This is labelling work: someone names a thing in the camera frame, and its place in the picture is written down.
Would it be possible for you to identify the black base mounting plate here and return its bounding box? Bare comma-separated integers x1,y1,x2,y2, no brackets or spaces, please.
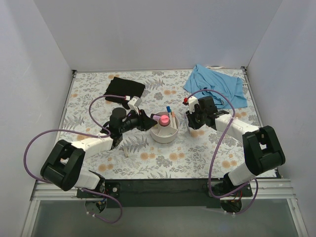
76,177,255,208

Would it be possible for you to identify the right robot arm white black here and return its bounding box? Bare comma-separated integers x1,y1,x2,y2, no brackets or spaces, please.
183,96,285,199

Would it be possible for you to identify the aluminium frame rail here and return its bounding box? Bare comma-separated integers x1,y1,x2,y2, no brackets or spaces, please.
31,179,296,201

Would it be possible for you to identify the small beige eraser stick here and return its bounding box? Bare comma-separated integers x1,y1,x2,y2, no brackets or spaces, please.
123,147,129,158

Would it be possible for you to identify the purple highlighter pink cap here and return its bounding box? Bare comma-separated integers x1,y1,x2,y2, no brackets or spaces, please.
150,114,161,121

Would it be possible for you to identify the black folded cloth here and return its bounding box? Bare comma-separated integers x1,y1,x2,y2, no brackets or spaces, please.
104,77,145,98

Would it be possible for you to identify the pink capped small bottle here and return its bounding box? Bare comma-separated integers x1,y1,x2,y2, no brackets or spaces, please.
158,115,170,127

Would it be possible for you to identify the floral patterned table mat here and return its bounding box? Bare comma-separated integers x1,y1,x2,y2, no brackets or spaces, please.
45,69,277,179

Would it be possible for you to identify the orange capped white marker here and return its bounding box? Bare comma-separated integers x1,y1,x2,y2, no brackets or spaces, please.
171,111,177,129

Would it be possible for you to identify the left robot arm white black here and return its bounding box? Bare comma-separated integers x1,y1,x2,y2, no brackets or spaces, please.
40,108,158,198

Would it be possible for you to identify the blue capped white marker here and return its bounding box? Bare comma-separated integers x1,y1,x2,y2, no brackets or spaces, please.
166,106,173,124

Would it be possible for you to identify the white round divided organizer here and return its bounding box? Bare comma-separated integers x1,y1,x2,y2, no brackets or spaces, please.
150,112,180,144

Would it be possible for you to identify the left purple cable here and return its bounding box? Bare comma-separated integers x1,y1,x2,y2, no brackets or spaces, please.
23,94,123,224

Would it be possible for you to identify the blue cloth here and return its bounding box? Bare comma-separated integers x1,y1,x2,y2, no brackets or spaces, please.
184,64,247,109

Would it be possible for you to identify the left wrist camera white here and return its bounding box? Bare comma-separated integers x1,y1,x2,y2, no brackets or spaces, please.
125,96,142,114

